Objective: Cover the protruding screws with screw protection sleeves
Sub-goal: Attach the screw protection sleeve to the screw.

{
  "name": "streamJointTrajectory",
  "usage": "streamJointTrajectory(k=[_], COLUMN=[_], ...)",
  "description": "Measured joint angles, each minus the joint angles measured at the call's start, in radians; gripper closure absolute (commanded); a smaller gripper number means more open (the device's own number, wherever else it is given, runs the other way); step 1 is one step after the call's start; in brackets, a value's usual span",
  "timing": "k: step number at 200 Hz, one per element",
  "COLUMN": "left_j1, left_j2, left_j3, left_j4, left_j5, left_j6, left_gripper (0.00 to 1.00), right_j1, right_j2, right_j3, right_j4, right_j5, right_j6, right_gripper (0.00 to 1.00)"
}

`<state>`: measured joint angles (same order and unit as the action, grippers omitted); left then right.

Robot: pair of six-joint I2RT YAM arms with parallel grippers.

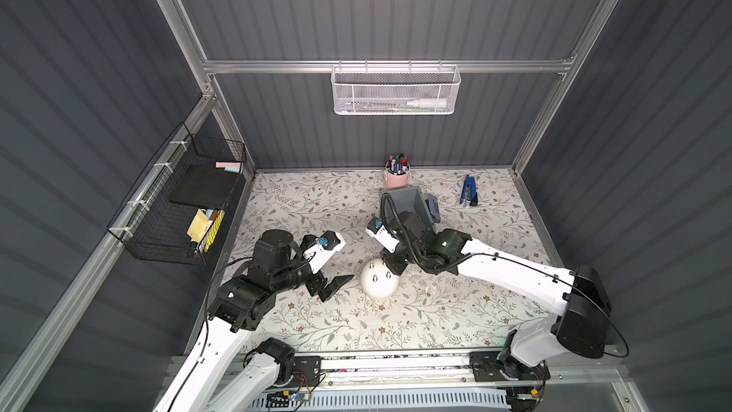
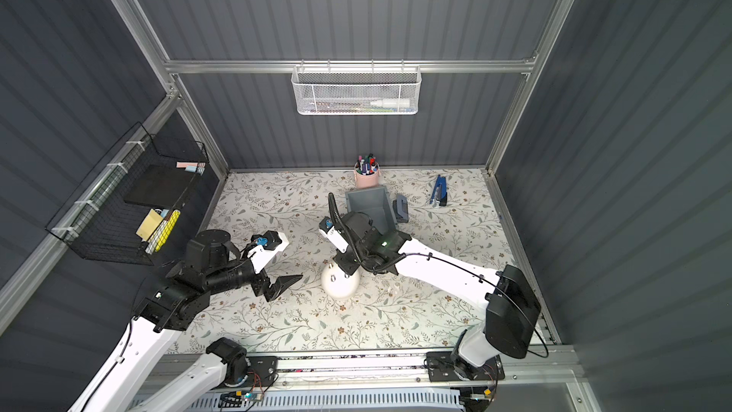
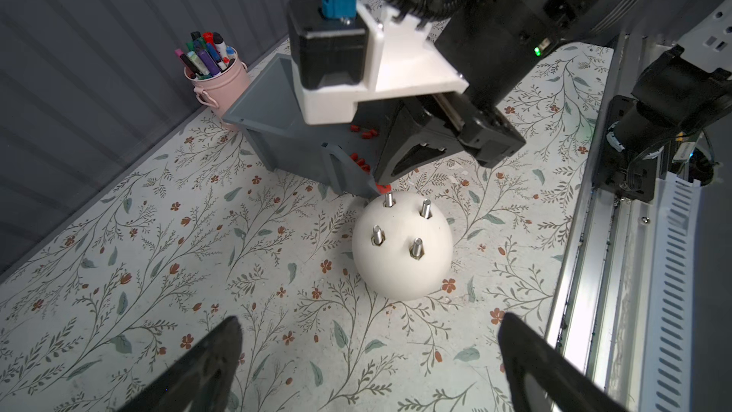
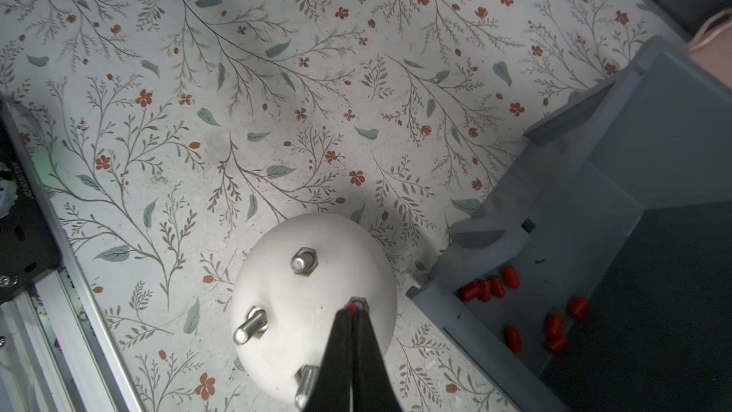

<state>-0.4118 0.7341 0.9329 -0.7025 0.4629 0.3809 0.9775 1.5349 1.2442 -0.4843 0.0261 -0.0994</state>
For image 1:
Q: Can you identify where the blue stapler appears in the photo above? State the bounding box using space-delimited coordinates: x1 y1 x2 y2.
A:
459 175 478 207

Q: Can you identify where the black notebook in basket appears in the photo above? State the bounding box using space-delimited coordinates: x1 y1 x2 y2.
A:
169 165 239 210

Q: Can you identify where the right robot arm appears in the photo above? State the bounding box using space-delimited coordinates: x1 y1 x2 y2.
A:
367 192 630 376

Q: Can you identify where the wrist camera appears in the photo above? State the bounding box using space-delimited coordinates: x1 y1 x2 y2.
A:
302 231 346 274
366 217 400 254

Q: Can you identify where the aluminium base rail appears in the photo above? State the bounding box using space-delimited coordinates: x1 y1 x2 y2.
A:
170 345 624 396

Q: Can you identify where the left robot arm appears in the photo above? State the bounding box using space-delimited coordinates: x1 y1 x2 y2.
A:
155 229 351 411

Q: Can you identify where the pink pen cup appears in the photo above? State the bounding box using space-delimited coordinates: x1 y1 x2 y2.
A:
384 154 411 190

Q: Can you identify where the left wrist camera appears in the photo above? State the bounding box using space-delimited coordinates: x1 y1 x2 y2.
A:
302 231 346 274

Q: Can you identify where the white dome with screws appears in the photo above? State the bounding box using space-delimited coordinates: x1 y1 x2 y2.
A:
360 259 400 299

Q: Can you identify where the white wire mesh basket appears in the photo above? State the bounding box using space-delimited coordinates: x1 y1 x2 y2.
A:
331 63 461 116

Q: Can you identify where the yellow sticky note pad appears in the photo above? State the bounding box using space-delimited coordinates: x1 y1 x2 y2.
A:
187 209 214 243

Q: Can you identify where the black wire wall basket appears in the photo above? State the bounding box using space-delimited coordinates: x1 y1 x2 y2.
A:
108 124 247 266

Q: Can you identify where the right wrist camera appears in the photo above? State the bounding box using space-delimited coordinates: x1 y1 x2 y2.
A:
366 217 400 254

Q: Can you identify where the grey blue small box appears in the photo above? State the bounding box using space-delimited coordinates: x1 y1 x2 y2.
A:
425 195 441 223

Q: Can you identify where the white marker in basket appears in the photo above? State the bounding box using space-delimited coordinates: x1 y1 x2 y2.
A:
406 98 449 111

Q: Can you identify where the grey plastic parts bin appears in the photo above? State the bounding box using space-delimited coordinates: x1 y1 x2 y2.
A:
379 186 436 225

